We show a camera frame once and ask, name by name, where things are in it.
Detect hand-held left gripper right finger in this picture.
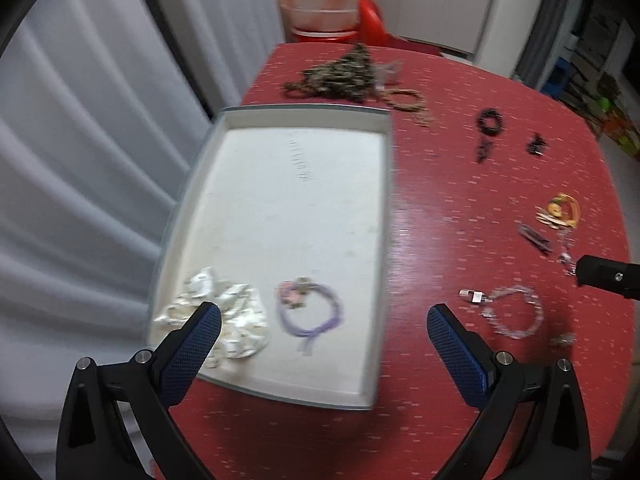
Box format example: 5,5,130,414
426,303,593,480

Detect clear plastic bucket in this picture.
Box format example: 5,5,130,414
272,0,378,43

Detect clear plastic hair claw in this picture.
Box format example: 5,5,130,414
372,60,406,88

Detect cluttered shelf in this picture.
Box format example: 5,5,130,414
545,5,640,161

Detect black beaded bracelet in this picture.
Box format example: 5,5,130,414
476,107,507,137

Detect clear crystal bracelet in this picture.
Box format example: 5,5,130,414
460,285,545,338

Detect purple hair tie with flower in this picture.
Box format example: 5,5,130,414
275,277,347,356

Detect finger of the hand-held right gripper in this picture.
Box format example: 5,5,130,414
575,255,640,301

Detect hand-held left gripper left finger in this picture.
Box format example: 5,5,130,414
56,301,222,480

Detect grey curtain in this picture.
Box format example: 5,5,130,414
512,0,576,93

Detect tan braided bracelet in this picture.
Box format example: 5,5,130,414
382,87,436,128

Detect yellow sunflower hair tie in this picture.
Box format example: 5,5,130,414
542,192,583,228

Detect white satin scrunchie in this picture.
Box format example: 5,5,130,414
152,267,271,368

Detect leopard print scrunchie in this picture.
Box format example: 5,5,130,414
300,42,378,106

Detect dark hair clip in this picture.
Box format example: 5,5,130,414
517,222,553,256

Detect cream butterfly dangle earring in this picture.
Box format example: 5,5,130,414
536,210,581,277

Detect white shallow box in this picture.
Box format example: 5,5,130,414
146,104,396,411

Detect brown spiral hair tie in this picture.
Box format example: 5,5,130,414
282,77,313,101

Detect white curtain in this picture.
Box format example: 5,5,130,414
0,0,241,480

